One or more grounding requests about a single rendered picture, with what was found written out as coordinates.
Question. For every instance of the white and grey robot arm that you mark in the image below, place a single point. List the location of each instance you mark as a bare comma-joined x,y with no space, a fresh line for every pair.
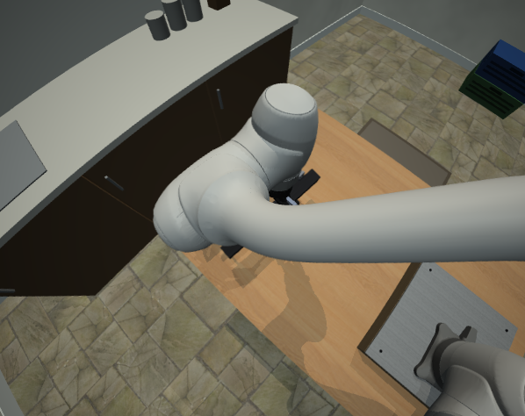
224,198

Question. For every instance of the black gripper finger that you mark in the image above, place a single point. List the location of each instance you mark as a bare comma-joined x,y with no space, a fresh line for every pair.
289,201

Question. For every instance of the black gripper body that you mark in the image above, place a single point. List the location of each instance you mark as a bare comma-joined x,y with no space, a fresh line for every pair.
282,195

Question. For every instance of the black rectangular bar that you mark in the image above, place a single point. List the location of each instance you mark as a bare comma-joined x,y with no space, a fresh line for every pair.
298,189

